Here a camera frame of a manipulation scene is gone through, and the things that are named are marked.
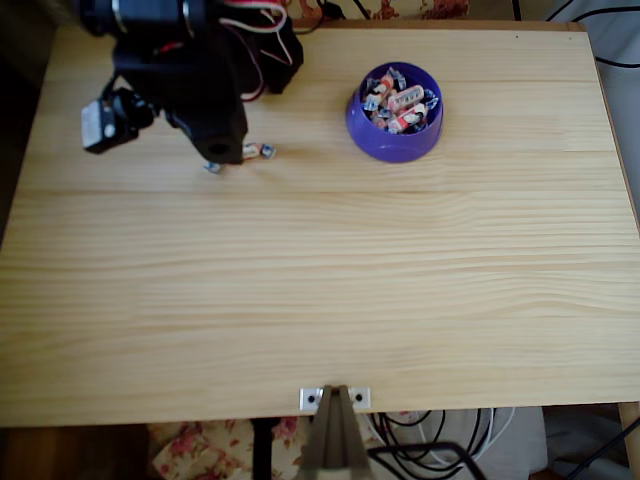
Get thin black cable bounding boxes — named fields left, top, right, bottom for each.
left=594, top=54, right=640, bottom=69

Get purple plastic bowl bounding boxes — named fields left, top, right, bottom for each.
left=345, top=61, right=445, bottom=165

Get black camera box white label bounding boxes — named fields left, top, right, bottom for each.
left=81, top=87, right=154, bottom=155

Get black coiled cable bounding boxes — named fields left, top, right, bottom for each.
left=372, top=408, right=497, bottom=474

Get silver metal bracket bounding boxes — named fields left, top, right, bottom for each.
left=299, top=385, right=372, bottom=412

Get black power cable with plug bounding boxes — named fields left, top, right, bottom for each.
left=294, top=0, right=342, bottom=36

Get light wooden table leg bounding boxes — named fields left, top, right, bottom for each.
left=617, top=402, right=640, bottom=451

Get red white servo wires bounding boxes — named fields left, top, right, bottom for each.
left=219, top=0, right=296, bottom=101

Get floral red cream cloth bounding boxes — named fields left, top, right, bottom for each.
left=279, top=0, right=471, bottom=21
left=147, top=418, right=321, bottom=480

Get black table leg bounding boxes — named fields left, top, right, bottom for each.
left=251, top=418, right=275, bottom=480

